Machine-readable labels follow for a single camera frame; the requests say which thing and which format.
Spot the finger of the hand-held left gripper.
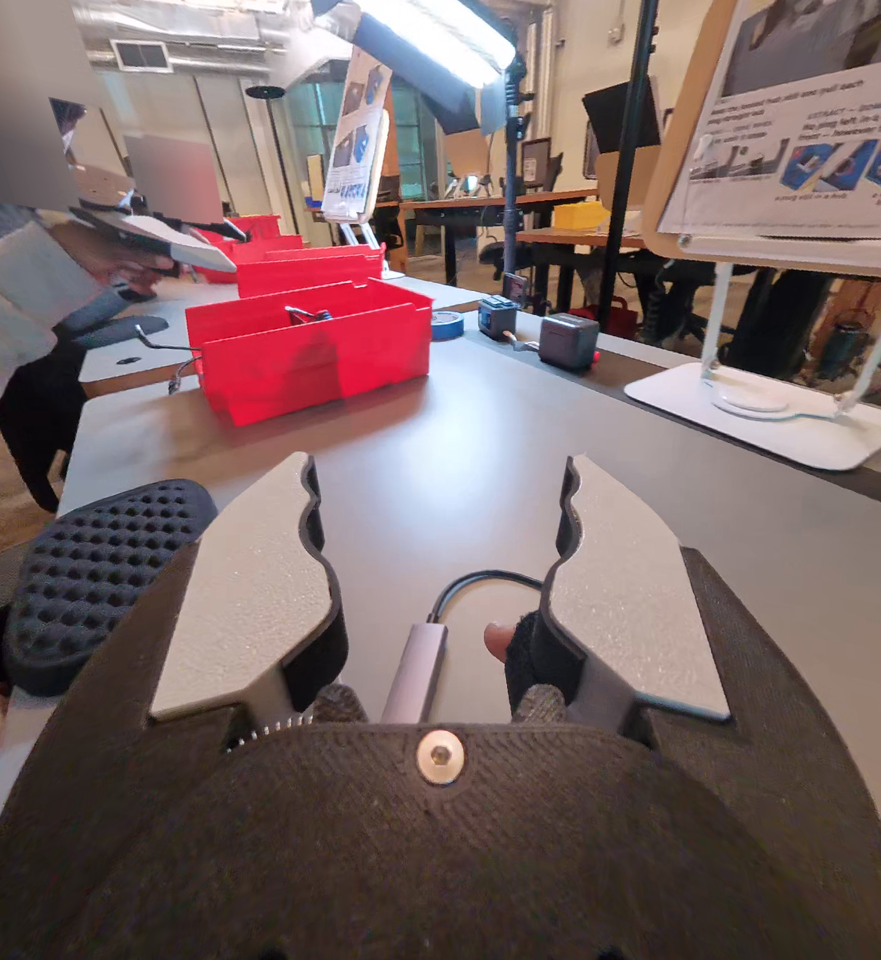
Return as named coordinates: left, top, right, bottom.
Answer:
left=175, top=217, right=251, bottom=243
left=121, top=213, right=238, bottom=273

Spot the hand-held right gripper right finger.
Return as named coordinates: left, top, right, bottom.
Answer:
left=541, top=453, right=732, bottom=735

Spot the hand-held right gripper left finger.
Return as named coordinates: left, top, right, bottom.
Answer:
left=148, top=452, right=349, bottom=732

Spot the red divided plastic bin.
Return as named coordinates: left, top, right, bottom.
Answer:
left=185, top=279, right=434, bottom=427

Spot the grey usb hub with cable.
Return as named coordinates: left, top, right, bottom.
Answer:
left=380, top=570, right=545, bottom=725

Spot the person's left forearm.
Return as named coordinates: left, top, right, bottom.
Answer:
left=0, top=217, right=112, bottom=440

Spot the person's left hand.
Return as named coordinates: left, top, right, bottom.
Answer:
left=49, top=221, right=179, bottom=295

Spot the black pole with round disc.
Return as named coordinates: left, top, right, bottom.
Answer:
left=598, top=0, right=661, bottom=331
left=245, top=84, right=299, bottom=219

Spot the black honeycomb cushion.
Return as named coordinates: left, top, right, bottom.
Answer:
left=4, top=480, right=220, bottom=699

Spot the wooden top desk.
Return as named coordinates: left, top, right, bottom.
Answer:
left=515, top=225, right=648, bottom=316
left=399, top=191, right=599, bottom=290

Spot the red plastic tub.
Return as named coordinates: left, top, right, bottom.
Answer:
left=569, top=296, right=637, bottom=339

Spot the grey charger cube blue face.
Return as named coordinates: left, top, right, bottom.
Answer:
left=478, top=294, right=520, bottom=342

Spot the led light panel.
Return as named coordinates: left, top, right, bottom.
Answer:
left=311, top=0, right=524, bottom=136

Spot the grey light stand tripod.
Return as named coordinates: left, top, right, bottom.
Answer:
left=499, top=56, right=533, bottom=301

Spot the yellow plastic bin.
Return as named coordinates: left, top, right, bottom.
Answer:
left=553, top=201, right=610, bottom=232

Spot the black square panel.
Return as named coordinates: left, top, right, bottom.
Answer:
left=581, top=75, right=663, bottom=159

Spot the wall air vent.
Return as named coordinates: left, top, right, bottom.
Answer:
left=110, top=39, right=173, bottom=74

